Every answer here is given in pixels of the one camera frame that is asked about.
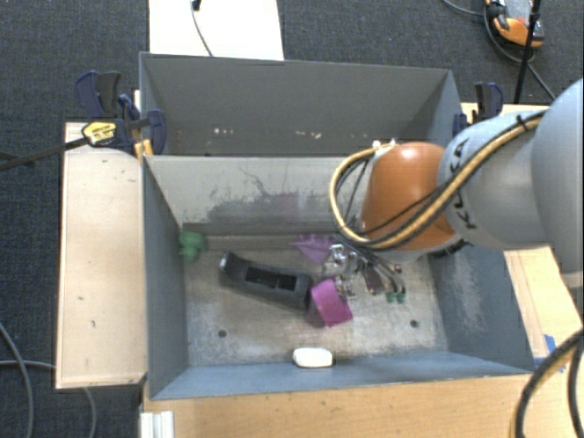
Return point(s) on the green toy figure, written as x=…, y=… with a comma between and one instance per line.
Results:
x=191, y=245

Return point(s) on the purple plastic cup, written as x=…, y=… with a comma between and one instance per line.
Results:
x=332, y=304

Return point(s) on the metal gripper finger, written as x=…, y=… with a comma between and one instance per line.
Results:
x=347, y=287
x=338, y=258

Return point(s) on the dark grey stapler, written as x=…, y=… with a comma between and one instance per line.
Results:
x=262, y=280

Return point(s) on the pale wood board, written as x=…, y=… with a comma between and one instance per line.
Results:
x=100, y=263

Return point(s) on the grey metal bin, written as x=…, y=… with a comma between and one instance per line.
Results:
x=283, y=107

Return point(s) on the white oval soap bar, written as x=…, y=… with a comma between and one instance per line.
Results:
x=312, y=357

